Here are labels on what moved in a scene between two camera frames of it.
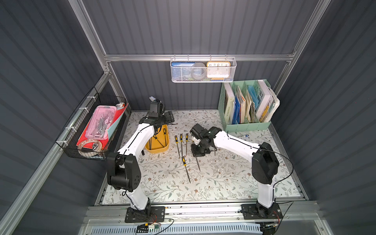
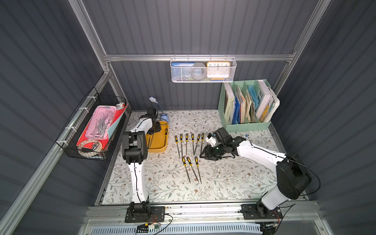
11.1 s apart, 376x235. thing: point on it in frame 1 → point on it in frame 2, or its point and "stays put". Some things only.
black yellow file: x=185 y=164 stays put
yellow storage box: x=158 y=142 stays put
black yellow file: x=196 y=158 → x=190 y=164
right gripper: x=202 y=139 → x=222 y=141
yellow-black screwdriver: x=186 y=140 stays put
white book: x=265 y=101 stays put
